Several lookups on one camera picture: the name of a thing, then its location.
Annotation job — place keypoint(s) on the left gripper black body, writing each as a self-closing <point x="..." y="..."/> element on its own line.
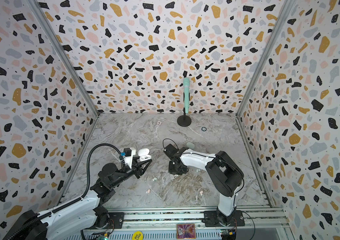
<point x="125" y="173"/>

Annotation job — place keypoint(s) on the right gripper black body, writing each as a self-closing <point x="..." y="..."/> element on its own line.
<point x="173" y="162"/>

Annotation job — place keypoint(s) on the pink white earbud case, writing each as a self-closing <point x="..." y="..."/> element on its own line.
<point x="144" y="154"/>

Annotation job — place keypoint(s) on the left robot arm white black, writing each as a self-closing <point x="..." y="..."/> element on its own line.
<point x="80" y="213"/>

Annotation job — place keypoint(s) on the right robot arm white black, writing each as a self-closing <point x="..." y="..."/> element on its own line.
<point x="224" y="173"/>

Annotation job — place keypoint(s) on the mint green earbud case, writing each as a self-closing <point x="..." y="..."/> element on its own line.
<point x="190" y="145"/>

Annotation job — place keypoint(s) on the black microphone stand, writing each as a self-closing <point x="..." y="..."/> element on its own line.
<point x="184" y="120"/>

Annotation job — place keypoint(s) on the yellow round sticker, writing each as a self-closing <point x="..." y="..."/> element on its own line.
<point x="138" y="235"/>

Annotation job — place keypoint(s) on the pink square tag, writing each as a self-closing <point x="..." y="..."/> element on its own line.
<point x="185" y="231"/>

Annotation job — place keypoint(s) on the mint green microphone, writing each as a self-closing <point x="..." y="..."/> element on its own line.
<point x="186" y="86"/>

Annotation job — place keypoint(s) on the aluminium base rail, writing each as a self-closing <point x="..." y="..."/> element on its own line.
<point x="160" y="223"/>

